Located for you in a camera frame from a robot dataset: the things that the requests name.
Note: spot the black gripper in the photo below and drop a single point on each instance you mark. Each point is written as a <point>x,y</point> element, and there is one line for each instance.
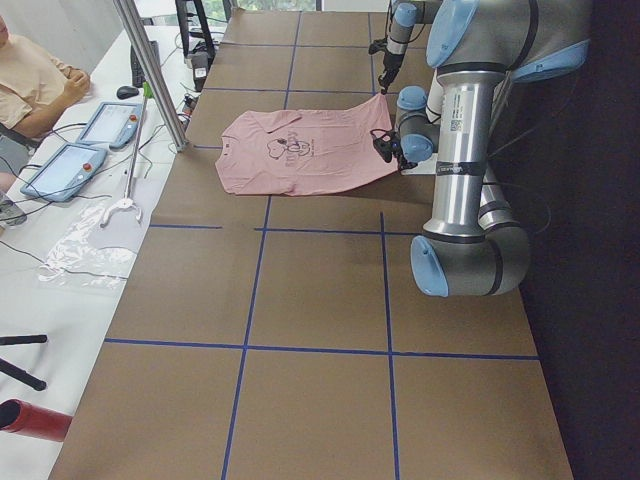
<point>404,161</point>
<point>390,62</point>

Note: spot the pink Snoopy t-shirt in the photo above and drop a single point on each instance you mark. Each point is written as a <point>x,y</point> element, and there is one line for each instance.
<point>303,152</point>

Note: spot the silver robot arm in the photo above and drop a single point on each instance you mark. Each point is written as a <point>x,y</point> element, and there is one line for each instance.
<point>401,18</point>
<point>472,244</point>

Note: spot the black keyboard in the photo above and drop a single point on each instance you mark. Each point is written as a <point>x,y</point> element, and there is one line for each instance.
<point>137,71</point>

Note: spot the black computer mouse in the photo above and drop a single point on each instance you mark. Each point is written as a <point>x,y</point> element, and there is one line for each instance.
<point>126,92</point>

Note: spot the blue teach pendant far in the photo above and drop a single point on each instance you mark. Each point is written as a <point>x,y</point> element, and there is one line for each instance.
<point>113,124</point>

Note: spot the blue teach pendant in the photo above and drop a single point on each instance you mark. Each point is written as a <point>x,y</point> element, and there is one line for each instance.
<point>113,124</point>
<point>65,173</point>

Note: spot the blue teach pendant near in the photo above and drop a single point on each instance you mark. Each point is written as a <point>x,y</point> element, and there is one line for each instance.
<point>65,173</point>

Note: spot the clear plastic bag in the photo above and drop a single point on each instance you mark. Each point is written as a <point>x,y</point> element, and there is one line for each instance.
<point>74,261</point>

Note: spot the seated person beige shirt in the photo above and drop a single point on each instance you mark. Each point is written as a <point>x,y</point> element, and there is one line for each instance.
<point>36,87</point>

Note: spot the black tripod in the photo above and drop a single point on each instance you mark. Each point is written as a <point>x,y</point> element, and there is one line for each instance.
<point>24,351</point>

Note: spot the red cylinder bottle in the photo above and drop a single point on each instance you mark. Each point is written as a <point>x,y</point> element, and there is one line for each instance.
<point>22,418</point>

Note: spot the grabber stick green handle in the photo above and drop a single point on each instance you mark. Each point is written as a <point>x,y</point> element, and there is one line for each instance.
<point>126,203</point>

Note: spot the aluminium frame post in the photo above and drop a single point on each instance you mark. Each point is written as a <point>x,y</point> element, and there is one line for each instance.
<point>129,15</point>

